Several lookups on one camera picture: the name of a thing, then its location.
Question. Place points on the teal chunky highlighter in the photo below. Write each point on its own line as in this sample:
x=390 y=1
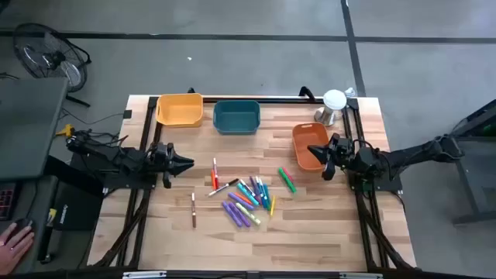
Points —
x=248 y=195

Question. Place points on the blue slim highlighter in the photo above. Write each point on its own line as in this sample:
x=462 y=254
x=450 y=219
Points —
x=267 y=193

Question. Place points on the lavender chunky highlighter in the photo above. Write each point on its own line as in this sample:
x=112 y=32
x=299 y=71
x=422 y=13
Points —
x=231 y=214
x=238 y=200

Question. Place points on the blue Expo marker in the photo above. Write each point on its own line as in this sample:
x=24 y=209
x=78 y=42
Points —
x=259 y=188

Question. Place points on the yellow slim highlighter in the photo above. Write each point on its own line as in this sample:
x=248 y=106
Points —
x=272 y=206

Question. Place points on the yellow label tag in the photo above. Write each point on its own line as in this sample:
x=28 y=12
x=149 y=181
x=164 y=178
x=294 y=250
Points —
x=51 y=216

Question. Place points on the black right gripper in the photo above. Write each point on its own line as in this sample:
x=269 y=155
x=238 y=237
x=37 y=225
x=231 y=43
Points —
x=341 y=149

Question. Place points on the yellow plastic bin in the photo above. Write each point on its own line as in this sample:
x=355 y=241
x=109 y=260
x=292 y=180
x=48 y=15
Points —
x=180 y=110

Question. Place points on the small black bracket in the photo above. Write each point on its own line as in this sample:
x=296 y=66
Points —
x=127 y=114

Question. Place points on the grey metal cart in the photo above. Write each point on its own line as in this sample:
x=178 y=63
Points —
x=476 y=162

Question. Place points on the orange plastic bin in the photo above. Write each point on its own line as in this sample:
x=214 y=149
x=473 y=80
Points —
x=304 y=135

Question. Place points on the crumpled white wrapper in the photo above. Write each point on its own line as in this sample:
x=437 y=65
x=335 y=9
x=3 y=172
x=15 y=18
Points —
x=350 y=92

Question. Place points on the brown Expo marker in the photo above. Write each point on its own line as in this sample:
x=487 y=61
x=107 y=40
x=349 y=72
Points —
x=193 y=217

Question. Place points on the purple chunky highlighter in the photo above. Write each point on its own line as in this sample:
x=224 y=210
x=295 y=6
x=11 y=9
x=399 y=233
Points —
x=240 y=215

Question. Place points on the light green chunky highlighter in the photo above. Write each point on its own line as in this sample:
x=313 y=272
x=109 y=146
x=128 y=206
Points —
x=249 y=214

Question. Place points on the black floor fan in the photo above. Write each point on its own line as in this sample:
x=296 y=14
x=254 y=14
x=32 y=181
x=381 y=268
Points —
x=54 y=60

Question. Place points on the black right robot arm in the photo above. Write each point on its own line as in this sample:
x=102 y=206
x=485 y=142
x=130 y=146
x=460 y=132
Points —
x=407 y=155

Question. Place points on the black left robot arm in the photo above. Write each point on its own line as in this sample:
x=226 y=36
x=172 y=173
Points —
x=116 y=157

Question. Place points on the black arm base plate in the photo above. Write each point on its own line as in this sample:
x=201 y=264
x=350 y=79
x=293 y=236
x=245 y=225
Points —
x=387 y=185
x=128 y=183

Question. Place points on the silver edge bracket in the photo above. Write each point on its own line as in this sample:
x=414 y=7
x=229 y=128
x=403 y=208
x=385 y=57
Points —
x=143 y=274
x=360 y=276

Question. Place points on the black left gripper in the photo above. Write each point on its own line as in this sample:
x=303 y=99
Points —
x=164 y=159

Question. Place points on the black Expo marker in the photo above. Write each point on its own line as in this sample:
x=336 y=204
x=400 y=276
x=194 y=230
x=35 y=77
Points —
x=222 y=188

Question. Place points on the person's hand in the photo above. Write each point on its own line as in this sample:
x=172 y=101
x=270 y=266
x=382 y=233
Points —
x=13 y=248

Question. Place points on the black keyboard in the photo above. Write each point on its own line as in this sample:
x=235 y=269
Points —
x=7 y=201

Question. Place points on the purple slim highlighter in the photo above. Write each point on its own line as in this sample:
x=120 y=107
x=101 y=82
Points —
x=253 y=183

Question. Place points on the teal plastic bin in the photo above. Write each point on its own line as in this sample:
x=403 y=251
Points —
x=236 y=116

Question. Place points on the purple Expo marker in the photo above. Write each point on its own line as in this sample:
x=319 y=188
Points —
x=247 y=187

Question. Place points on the dark desk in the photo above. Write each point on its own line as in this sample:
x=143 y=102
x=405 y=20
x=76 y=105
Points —
x=38 y=201

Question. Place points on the pink slim highlighter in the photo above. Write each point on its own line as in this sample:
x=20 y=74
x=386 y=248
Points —
x=289 y=175

